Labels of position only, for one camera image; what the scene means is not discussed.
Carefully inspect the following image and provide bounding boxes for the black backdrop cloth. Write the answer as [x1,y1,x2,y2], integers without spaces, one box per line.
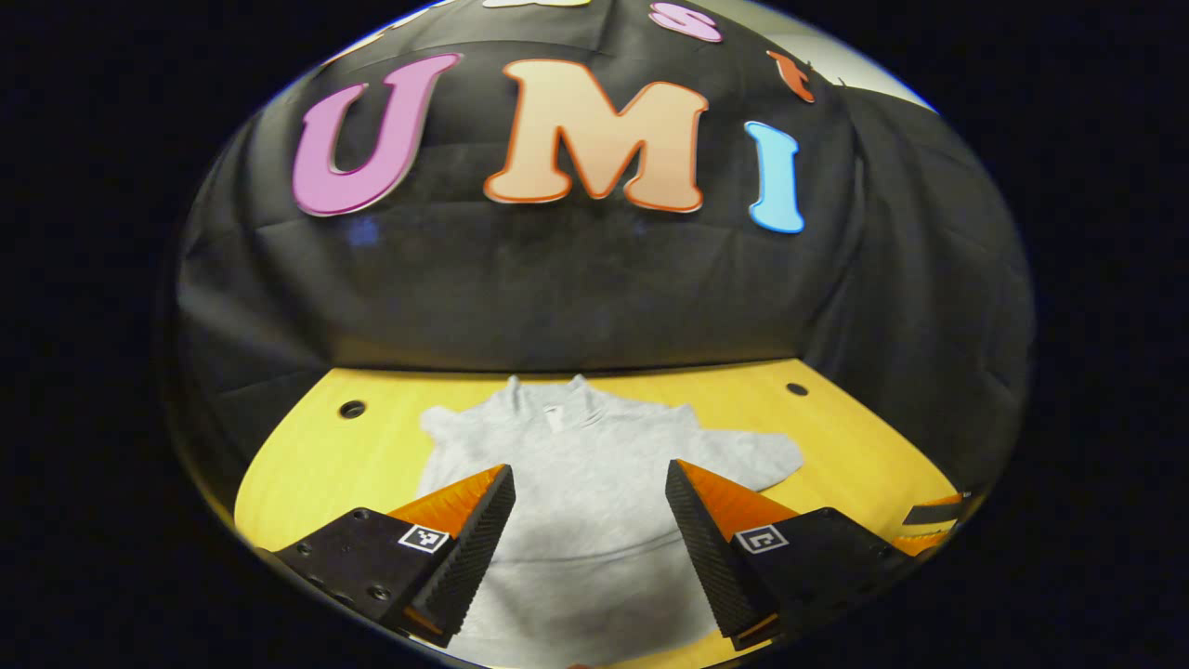
[167,0,1037,493]

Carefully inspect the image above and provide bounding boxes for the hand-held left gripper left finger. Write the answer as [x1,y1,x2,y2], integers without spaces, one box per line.
[255,463,517,649]

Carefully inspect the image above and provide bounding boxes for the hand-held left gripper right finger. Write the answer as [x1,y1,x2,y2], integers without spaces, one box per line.
[664,458,916,651]

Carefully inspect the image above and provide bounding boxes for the grey sweatshirt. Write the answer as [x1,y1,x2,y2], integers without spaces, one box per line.
[416,374,805,669]

